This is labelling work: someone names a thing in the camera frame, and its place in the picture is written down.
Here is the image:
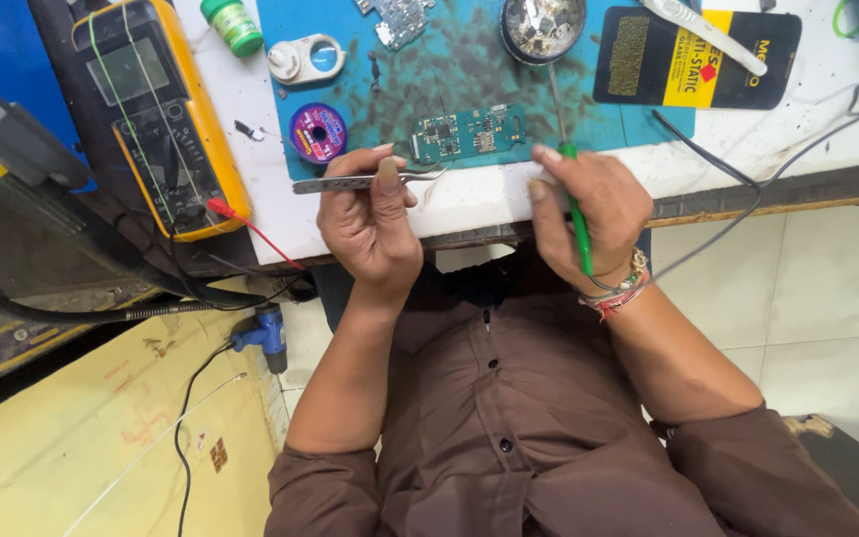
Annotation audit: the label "person's right hand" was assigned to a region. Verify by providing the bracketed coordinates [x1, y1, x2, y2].
[527, 143, 655, 297]

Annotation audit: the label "person's left hand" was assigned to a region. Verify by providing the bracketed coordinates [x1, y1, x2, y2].
[316, 144, 425, 292]

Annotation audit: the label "green handled soldering iron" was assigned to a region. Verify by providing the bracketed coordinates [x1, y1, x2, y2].
[547, 61, 595, 277]

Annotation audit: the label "silver metal tweezers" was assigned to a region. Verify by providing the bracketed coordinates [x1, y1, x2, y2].
[293, 168, 447, 195]

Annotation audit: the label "purple solder wick spool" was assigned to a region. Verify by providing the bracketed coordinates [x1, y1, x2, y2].
[288, 103, 348, 165]

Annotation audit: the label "red multimeter probe lead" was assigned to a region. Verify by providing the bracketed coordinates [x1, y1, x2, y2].
[206, 197, 307, 271]

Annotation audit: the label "green circuit board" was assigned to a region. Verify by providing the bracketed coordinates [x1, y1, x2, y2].
[409, 103, 527, 166]

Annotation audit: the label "blue hot air gun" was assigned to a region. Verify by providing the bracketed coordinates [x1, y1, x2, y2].
[230, 304, 289, 374]

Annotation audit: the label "blue silicone work mat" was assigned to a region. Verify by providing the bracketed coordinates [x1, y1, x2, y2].
[257, 0, 697, 182]

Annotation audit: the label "white round magnifier loupe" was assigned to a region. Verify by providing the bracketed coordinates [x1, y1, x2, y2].
[267, 33, 347, 86]

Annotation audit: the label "black yellow glass packet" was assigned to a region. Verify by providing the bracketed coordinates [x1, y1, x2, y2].
[593, 6, 803, 111]

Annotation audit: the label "round tin of metal parts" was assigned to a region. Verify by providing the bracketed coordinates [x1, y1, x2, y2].
[500, 0, 589, 66]

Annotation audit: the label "grey phone circuit board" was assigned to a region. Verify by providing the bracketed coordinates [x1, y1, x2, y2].
[353, 0, 436, 52]

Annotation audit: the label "white plastic tool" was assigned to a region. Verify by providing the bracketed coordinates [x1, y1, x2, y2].
[638, 0, 769, 77]

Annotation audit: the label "person's brown shirt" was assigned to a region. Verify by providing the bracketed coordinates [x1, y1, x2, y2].
[264, 246, 859, 537]

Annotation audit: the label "yellow digital multimeter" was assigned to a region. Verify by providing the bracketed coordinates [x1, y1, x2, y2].
[72, 0, 253, 243]

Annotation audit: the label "green flux bottle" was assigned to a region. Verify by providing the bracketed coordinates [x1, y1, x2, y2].
[200, 0, 265, 58]

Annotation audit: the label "yellow cardboard sheet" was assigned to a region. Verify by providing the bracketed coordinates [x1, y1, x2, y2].
[0, 277, 290, 537]

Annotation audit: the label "beaded wrist bracelets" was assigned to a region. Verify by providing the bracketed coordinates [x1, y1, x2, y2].
[577, 247, 650, 323]

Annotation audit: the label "black soldering iron cable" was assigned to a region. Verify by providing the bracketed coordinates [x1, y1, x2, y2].
[586, 89, 859, 293]

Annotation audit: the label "black corrugated hose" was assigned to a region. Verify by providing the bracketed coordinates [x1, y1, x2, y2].
[0, 257, 266, 325]

